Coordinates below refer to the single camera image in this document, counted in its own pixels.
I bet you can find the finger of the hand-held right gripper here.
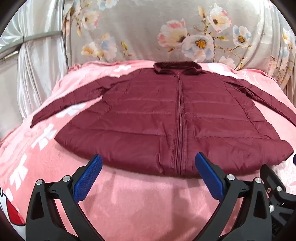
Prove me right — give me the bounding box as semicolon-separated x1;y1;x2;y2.
260;164;287;205

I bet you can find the maroon puffer jacket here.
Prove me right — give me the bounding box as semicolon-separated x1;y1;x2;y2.
30;61;296;179

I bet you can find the pink printed blanket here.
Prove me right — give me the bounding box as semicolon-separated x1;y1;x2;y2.
0;60;296;241

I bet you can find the grey curtain tie band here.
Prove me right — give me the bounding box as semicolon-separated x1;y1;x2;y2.
21;31;63;44

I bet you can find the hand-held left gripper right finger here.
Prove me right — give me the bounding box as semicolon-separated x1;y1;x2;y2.
195;152;271;241

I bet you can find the silver satin curtain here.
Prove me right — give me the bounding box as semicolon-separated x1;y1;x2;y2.
0;0;77;142

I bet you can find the metal rod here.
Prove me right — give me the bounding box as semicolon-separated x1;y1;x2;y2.
0;50;19;60

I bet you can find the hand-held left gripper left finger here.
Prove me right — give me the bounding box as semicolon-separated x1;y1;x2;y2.
25;154;103;241

